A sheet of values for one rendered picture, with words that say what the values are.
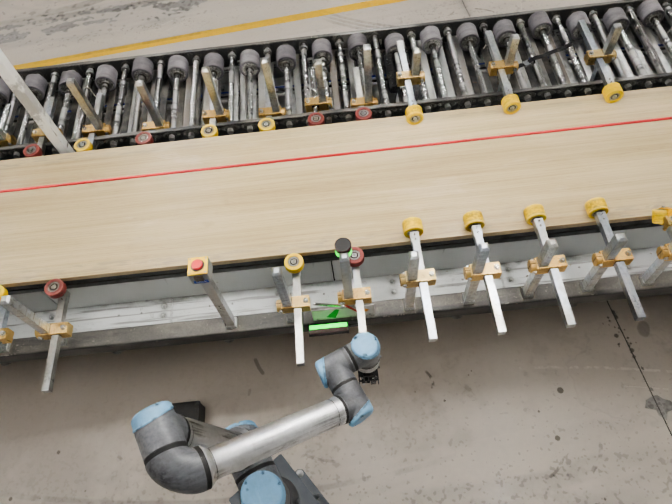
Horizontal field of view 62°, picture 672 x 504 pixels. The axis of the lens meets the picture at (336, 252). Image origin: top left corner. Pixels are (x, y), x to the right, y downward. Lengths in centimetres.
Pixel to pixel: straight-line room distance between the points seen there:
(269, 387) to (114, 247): 110
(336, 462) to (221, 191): 143
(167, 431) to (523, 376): 202
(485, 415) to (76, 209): 219
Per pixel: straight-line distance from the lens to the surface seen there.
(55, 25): 552
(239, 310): 255
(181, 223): 252
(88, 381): 340
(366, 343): 180
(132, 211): 264
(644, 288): 267
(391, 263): 246
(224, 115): 292
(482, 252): 205
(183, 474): 155
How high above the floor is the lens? 288
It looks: 59 degrees down
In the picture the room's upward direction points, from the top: 8 degrees counter-clockwise
